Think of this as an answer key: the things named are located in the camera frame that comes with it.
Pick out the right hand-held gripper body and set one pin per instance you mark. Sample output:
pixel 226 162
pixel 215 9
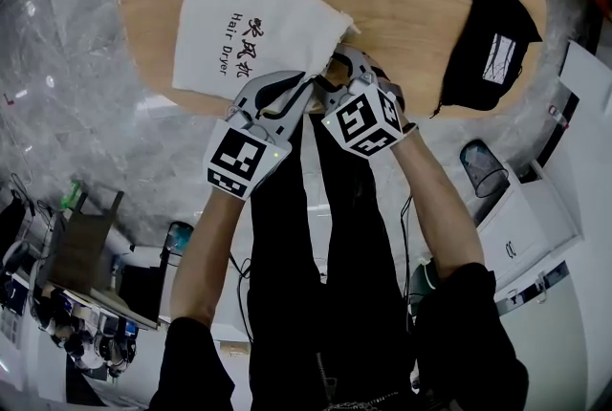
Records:
pixel 363 122

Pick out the dark grey desk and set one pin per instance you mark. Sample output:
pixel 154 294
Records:
pixel 81 246

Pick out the white side table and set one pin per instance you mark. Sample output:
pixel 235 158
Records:
pixel 590 74

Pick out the person's left forearm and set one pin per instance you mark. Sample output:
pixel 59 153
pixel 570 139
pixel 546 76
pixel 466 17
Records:
pixel 208 256

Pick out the person's black trousers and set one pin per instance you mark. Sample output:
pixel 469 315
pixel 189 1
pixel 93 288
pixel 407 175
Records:
pixel 277 232

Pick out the person's right forearm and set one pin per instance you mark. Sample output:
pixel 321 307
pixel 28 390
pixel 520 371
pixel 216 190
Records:
pixel 440 213

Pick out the black mesh waste bin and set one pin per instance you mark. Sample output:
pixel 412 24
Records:
pixel 483 170

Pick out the small red white bottle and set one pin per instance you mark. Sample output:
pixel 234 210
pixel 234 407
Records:
pixel 558 115

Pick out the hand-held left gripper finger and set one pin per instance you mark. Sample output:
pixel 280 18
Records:
pixel 301 108
pixel 251 86

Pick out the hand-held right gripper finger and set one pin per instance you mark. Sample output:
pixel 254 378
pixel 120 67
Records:
pixel 363 67
pixel 334 98

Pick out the person's black jacket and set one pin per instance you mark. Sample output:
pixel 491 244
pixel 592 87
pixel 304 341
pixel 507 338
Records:
pixel 459 342

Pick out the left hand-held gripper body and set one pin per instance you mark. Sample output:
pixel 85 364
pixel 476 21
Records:
pixel 236 158

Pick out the green plastic object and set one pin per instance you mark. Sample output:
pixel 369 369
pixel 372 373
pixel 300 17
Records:
pixel 72 191

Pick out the light wooden low table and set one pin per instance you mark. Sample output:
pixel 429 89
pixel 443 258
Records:
pixel 392 3

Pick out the white cabinet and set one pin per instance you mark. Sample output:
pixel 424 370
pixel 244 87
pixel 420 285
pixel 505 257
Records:
pixel 523 222

